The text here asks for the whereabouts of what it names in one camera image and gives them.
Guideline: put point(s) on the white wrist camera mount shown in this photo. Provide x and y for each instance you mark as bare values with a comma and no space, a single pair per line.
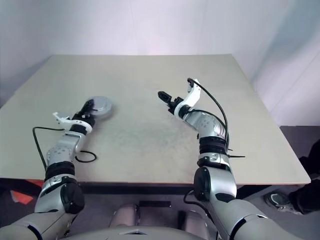
193,96
67,121

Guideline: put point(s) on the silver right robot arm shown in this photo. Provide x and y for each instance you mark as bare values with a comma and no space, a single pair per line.
207,123

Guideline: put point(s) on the grey rounded robot thigh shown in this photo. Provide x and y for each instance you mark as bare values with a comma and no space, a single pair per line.
197,222
123,215

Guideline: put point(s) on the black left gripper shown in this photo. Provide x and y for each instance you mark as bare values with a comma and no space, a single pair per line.
83,118

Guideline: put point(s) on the grey robot torso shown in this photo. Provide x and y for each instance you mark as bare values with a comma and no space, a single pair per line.
160,233

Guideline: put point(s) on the black bar at robot waist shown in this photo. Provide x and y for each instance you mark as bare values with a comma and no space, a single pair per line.
154,204

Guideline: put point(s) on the orange floor object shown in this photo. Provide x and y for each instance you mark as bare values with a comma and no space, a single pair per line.
21,197

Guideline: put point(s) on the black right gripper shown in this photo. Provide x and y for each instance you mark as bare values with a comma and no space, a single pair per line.
175,103

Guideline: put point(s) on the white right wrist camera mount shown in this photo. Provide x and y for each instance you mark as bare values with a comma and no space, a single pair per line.
193,96

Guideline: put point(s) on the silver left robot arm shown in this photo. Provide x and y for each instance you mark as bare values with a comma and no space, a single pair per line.
62,147

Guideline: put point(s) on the grey sneaker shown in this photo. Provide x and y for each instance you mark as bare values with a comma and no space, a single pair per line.
280,201

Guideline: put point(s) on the dark trouser leg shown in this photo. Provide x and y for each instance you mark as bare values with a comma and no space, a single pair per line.
310,180

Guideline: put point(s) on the black table frame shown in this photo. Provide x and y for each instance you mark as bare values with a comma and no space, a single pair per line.
137,190

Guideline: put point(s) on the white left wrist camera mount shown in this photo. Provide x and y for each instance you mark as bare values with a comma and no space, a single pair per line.
67,121

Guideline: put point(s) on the black zip tie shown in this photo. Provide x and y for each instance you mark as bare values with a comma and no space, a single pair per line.
237,157

